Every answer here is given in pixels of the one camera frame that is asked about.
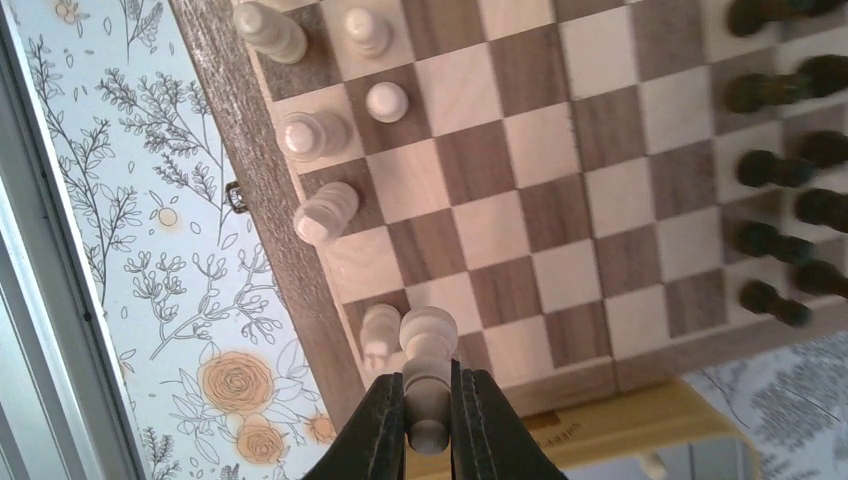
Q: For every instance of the yellow tin box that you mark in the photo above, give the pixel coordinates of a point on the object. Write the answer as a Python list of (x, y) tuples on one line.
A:
[(631, 425)]

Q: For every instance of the wooden chess board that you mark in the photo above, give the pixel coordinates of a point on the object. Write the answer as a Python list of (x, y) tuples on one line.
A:
[(560, 176)]

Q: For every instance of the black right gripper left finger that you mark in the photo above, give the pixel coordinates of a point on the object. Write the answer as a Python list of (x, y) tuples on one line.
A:
[(371, 445)]

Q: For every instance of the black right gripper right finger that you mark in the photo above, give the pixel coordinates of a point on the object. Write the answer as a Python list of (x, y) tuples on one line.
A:
[(488, 440)]

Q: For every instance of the white piece gripped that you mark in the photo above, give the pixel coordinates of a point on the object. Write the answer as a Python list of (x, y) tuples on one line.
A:
[(324, 216)]

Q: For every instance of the white pawn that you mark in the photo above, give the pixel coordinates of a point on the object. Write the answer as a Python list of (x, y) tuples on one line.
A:
[(429, 338)]

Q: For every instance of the floral table mat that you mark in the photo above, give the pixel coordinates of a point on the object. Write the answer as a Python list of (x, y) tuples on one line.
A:
[(216, 376)]

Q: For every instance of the aluminium mounting rail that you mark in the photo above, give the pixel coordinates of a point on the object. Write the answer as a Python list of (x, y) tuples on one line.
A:
[(64, 411)]

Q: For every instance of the white bishop on board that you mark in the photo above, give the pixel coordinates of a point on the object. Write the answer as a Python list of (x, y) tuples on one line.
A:
[(270, 32)]

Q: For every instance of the white king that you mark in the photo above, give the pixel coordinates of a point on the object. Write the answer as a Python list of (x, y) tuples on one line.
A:
[(309, 136)]

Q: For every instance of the white piece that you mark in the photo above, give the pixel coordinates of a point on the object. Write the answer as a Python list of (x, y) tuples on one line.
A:
[(379, 336)]

